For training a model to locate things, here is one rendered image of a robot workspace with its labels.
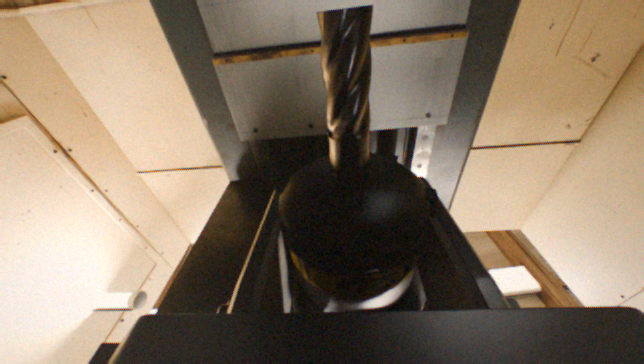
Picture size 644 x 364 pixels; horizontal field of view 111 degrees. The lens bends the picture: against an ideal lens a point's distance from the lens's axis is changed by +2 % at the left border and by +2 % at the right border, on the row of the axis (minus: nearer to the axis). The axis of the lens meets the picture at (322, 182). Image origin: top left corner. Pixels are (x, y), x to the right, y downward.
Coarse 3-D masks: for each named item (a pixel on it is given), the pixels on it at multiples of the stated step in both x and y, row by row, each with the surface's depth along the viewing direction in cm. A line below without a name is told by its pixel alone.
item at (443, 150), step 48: (192, 0) 42; (480, 0) 40; (192, 48) 47; (480, 48) 45; (192, 96) 53; (480, 96) 51; (240, 144) 60; (288, 144) 60; (384, 144) 65; (432, 144) 54
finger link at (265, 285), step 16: (272, 208) 9; (272, 224) 8; (256, 240) 7; (272, 240) 7; (256, 256) 7; (272, 256) 7; (288, 256) 9; (256, 272) 6; (272, 272) 7; (288, 272) 8; (240, 288) 6; (256, 288) 6; (272, 288) 7; (288, 288) 8; (224, 304) 7; (240, 304) 6; (256, 304) 6; (272, 304) 6; (288, 304) 8
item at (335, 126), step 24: (336, 24) 4; (360, 24) 5; (336, 48) 5; (360, 48) 5; (336, 72) 5; (360, 72) 5; (336, 96) 5; (360, 96) 5; (336, 120) 6; (360, 120) 6; (336, 144) 6; (360, 144) 6; (336, 168) 7; (360, 168) 7
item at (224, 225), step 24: (240, 192) 60; (264, 192) 59; (216, 216) 54; (240, 216) 53; (216, 240) 48; (240, 240) 47; (192, 264) 44; (216, 264) 43; (240, 264) 42; (192, 288) 40; (216, 288) 39; (168, 312) 37; (192, 312) 36; (216, 312) 36
